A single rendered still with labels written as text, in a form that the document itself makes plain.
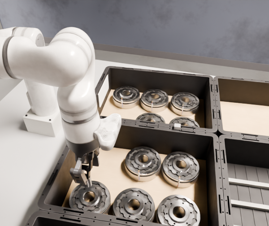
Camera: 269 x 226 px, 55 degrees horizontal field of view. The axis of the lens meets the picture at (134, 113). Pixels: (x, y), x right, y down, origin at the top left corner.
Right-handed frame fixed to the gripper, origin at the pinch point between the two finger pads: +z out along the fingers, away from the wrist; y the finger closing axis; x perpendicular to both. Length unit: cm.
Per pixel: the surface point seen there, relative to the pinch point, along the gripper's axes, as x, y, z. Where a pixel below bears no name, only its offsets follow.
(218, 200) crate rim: 29.9, 2.1, -0.2
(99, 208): 3.3, 5.6, 6.5
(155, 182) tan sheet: 15.3, -6.6, 9.9
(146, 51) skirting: -21, -226, 90
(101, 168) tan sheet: -0.6, -8.1, 9.9
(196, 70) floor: 36, -207, 95
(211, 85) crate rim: 30, -42, 0
